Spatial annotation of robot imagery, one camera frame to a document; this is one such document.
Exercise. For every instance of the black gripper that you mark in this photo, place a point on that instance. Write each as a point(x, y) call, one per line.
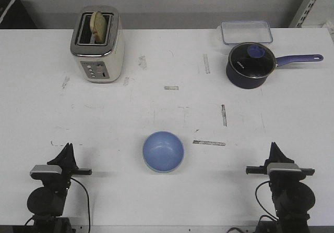
point(280, 178)
point(57, 182)

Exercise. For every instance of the blue bowl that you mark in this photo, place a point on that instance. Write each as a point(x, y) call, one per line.
point(163, 151)

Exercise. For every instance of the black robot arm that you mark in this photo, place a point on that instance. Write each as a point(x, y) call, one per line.
point(47, 203)
point(292, 199)

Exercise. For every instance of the dark blue saucepan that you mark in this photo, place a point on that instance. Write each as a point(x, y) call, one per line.
point(251, 83)

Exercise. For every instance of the glass lid with blue knob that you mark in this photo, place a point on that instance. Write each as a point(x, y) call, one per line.
point(252, 60)

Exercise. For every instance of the cream and silver toaster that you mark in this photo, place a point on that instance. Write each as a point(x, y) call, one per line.
point(99, 63)

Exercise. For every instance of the clear plastic container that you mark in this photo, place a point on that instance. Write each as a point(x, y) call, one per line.
point(235, 32)

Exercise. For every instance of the toast slice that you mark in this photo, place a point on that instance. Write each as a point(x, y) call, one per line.
point(98, 27)

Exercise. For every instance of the white slotted shelf upright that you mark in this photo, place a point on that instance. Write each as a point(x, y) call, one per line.
point(313, 14)

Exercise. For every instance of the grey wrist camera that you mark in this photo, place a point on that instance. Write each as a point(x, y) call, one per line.
point(45, 169)
point(283, 167)

